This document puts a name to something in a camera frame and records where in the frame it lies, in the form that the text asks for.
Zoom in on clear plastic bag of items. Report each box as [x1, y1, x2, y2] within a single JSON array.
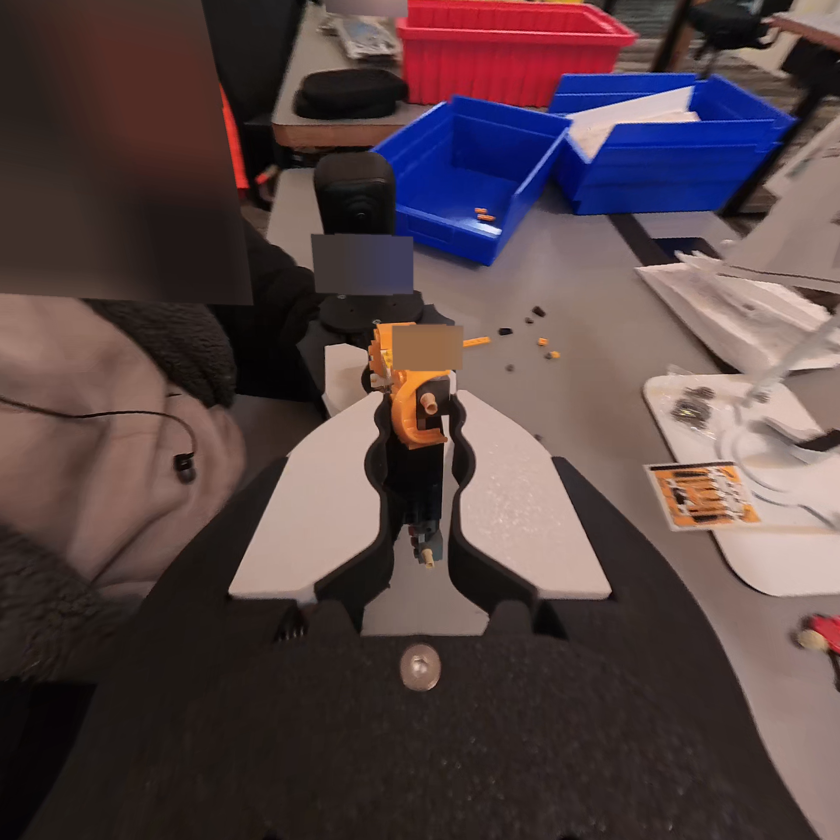
[[319, 16, 403, 67]]

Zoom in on black pouch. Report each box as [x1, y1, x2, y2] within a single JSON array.
[[292, 67, 410, 121]]

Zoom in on grey wedge plate black edge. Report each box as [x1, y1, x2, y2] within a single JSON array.
[[774, 420, 840, 455]]

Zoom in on white paper sheets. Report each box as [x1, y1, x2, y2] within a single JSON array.
[[566, 87, 700, 161]]

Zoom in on black office chair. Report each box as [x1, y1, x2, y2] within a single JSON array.
[[686, 0, 778, 60]]

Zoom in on scatter of small lego pieces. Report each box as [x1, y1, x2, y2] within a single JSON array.
[[497, 304, 562, 373]]

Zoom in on orange lego sticker sheet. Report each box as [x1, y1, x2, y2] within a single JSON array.
[[643, 461, 762, 532]]

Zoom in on person's left forearm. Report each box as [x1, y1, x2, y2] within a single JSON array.
[[217, 220, 329, 401]]

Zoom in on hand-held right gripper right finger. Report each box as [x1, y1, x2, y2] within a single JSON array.
[[448, 389, 614, 632]]

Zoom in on orange safety vest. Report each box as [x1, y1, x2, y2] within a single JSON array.
[[218, 85, 253, 191]]

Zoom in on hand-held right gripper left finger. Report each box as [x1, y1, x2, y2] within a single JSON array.
[[228, 392, 396, 632]]

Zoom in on lego instruction booklet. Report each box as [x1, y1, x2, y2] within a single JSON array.
[[728, 118, 840, 277]]

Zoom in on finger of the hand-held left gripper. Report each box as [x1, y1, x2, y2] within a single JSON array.
[[323, 344, 383, 419]]

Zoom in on person's pale hoodie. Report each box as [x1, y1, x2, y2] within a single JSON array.
[[0, 294, 247, 592]]

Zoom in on blue plastic bin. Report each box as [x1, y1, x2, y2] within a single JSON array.
[[371, 95, 572, 266], [546, 72, 798, 216]]

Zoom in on clear bag of small parts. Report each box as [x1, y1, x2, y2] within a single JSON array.
[[666, 384, 718, 431]]

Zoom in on crumpled white paper bag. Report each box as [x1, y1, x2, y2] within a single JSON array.
[[633, 252, 840, 374]]

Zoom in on orange lego wheel arch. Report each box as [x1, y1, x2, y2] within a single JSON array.
[[387, 369, 454, 450]]

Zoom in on black high-back chair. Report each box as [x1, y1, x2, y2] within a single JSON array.
[[200, 0, 309, 165]]

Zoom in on black earphone cable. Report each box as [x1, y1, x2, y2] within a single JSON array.
[[0, 394, 198, 485]]

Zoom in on grey side table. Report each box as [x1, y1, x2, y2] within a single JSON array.
[[271, 0, 552, 151]]

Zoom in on orange black lego car body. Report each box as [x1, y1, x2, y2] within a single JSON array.
[[363, 318, 463, 572]]

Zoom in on red plastic bin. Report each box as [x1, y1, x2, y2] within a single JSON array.
[[395, 0, 639, 109]]

